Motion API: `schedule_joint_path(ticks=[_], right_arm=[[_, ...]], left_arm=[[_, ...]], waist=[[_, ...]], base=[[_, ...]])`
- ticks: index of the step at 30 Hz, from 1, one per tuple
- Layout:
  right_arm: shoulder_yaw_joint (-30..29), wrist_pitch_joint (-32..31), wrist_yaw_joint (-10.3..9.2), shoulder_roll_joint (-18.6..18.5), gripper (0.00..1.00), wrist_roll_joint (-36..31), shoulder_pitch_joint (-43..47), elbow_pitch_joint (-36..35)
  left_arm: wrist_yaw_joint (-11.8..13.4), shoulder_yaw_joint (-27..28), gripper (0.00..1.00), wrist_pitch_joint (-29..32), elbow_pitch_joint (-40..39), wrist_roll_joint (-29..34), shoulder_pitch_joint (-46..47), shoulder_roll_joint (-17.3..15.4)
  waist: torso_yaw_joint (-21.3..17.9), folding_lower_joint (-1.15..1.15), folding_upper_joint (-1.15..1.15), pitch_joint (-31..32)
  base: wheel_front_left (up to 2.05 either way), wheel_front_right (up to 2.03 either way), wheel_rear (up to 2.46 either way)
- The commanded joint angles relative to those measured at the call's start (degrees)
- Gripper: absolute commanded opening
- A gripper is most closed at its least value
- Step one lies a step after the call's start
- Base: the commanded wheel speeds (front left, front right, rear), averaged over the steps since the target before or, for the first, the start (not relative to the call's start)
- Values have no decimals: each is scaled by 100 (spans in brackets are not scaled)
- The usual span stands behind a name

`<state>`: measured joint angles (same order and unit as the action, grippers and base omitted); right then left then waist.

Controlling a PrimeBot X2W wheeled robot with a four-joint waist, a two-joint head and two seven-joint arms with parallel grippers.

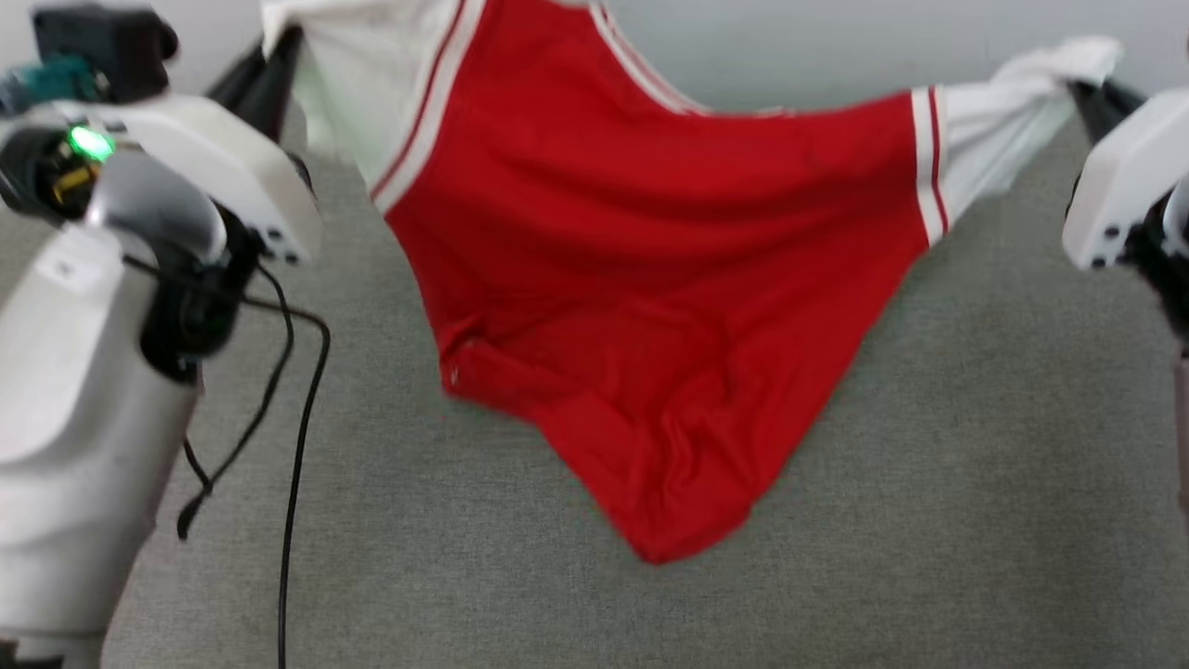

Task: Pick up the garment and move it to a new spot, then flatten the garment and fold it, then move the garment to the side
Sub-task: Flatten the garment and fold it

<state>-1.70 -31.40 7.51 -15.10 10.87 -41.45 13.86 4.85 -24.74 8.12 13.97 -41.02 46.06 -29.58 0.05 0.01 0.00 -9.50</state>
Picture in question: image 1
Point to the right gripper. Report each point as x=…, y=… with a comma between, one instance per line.
x=1170, y=269

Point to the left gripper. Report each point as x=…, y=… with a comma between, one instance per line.
x=42, y=172

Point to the red and white jersey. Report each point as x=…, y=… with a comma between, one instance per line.
x=650, y=279

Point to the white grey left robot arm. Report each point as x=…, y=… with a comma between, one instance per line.
x=74, y=418

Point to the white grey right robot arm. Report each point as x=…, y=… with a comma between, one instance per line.
x=1183, y=418

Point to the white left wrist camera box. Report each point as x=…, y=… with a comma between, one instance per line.
x=232, y=167

